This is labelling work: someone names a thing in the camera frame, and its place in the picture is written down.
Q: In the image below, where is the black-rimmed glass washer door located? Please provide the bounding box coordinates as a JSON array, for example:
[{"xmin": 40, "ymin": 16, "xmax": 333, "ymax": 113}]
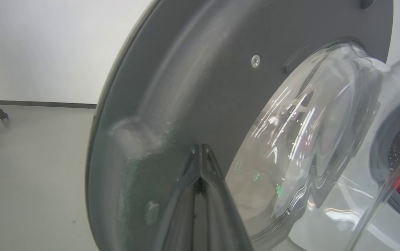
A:
[{"xmin": 85, "ymin": 0, "xmax": 400, "ymax": 251}]

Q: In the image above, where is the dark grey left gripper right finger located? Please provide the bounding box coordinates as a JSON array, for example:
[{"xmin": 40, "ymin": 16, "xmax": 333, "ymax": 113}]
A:
[{"xmin": 202, "ymin": 144, "xmax": 255, "ymax": 251}]

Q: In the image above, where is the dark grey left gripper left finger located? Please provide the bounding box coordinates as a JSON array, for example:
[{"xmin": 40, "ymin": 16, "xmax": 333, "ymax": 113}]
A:
[{"xmin": 157, "ymin": 144, "xmax": 202, "ymax": 251}]

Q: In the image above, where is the grey rubber door gasket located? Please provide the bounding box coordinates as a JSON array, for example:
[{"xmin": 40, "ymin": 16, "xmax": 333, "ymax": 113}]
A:
[{"xmin": 370, "ymin": 87, "xmax": 400, "ymax": 228}]

